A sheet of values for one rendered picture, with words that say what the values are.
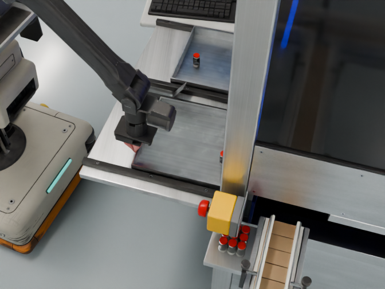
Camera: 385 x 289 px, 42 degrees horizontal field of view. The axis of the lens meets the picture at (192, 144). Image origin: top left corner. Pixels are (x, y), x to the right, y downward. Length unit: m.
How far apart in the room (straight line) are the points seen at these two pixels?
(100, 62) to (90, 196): 1.36
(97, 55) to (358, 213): 0.67
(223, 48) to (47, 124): 0.98
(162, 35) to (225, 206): 0.80
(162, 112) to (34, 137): 1.19
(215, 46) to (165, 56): 0.17
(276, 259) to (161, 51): 0.83
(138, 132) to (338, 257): 0.61
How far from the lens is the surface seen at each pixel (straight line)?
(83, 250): 2.28
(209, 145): 1.43
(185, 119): 1.49
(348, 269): 1.43
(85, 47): 1.11
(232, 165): 1.11
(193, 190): 1.32
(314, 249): 1.36
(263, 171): 1.10
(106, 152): 1.44
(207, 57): 1.68
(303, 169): 1.07
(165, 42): 1.73
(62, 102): 2.81
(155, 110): 1.20
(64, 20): 1.08
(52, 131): 2.32
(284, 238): 1.24
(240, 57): 0.87
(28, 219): 2.13
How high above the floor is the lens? 2.02
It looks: 53 degrees down
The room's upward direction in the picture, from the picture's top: straight up
